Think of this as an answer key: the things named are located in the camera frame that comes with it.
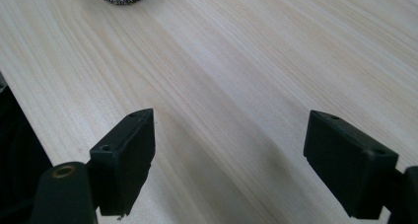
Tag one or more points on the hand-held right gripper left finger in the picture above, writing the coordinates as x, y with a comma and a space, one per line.
123, 171

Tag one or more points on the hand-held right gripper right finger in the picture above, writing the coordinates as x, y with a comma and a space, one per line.
348, 171

